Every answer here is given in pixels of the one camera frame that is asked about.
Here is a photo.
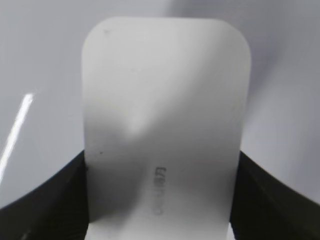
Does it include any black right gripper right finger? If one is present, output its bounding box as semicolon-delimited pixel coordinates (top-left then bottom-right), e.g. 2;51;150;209
229;152;320;240

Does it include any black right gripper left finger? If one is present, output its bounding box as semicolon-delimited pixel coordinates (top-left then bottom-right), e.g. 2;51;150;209
0;152;89;240

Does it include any white board eraser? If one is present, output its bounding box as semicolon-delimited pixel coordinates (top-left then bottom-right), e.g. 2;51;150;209
81;16;252;240

